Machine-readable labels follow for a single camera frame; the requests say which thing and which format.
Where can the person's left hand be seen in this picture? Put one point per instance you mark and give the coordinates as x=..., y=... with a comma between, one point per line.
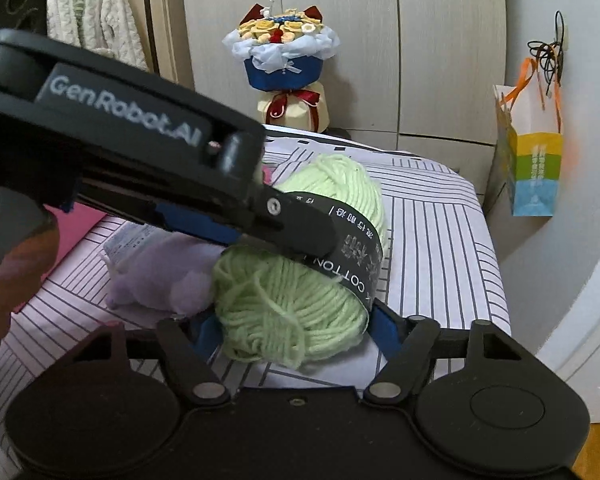
x=0, y=300

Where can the cream fluffy pajama top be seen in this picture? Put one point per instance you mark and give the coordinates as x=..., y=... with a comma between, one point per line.
x=95, y=15

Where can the colourful paper gift bag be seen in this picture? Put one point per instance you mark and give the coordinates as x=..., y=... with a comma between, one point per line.
x=535, y=170

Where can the light green yarn ball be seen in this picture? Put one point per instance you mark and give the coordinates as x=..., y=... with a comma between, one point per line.
x=280, y=310

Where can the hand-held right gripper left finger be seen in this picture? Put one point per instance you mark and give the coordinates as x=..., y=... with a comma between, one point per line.
x=205, y=332

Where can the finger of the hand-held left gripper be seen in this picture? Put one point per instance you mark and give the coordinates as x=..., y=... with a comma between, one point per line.
x=200, y=227
x=300, y=227

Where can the purple plush toy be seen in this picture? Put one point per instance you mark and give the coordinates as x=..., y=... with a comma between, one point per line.
x=160, y=280

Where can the yellow flower bouquet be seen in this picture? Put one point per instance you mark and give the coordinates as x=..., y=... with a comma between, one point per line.
x=280, y=70

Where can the striped tablecloth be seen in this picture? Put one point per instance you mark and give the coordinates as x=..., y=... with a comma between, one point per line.
x=430, y=260

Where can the beige cabinet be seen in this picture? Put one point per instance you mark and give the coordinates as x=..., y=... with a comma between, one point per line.
x=167, y=20

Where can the grey wooden wardrobe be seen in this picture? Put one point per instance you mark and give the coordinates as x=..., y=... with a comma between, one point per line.
x=430, y=35

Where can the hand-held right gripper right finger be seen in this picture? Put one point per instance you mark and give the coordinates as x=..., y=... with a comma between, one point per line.
x=385, y=332

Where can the pink cardboard box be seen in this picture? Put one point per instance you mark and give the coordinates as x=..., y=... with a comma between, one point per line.
x=75, y=232

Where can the small white box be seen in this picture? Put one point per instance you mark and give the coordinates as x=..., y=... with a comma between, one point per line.
x=130, y=242

